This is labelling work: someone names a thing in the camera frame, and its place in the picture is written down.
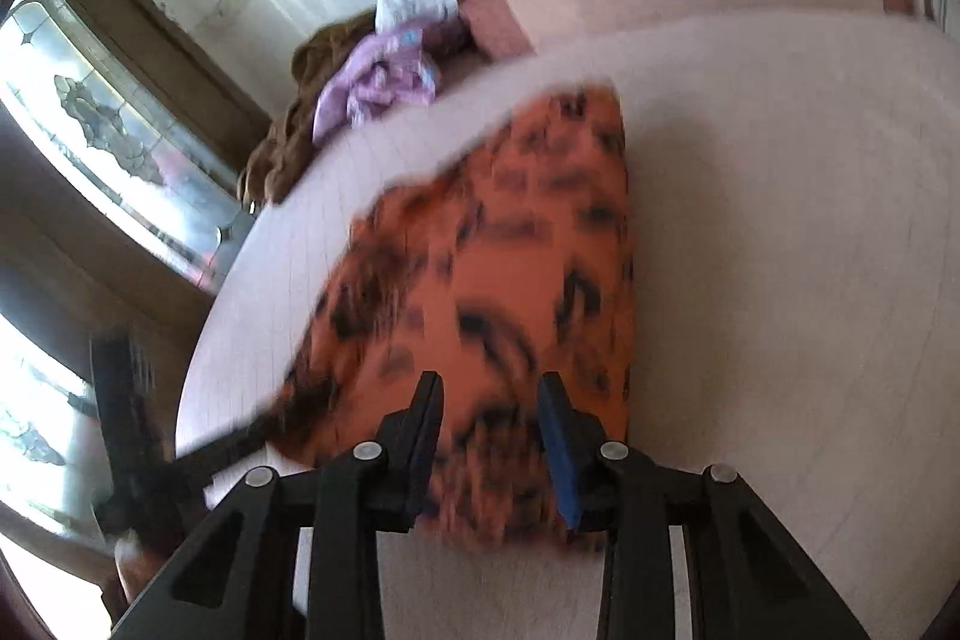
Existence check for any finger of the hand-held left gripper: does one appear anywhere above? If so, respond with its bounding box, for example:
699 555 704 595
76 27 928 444
176 411 282 483

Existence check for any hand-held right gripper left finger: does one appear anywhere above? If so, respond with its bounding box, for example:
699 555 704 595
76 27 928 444
112 371 445 640

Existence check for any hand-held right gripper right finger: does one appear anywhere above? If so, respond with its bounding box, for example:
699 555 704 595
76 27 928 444
536 371 871 640

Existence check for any orange black floral dress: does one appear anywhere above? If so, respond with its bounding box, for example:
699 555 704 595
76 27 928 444
270 81 638 547

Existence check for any stained glass door leaf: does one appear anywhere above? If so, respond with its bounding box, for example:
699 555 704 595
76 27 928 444
0 265 181 611

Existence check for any brown garment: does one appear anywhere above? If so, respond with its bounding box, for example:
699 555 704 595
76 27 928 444
238 6 383 206

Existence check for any wooden door with leaded glass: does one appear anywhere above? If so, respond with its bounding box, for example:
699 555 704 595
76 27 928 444
0 0 278 311

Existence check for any purple floral garment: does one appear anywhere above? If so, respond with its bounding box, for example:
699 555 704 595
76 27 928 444
311 26 443 145

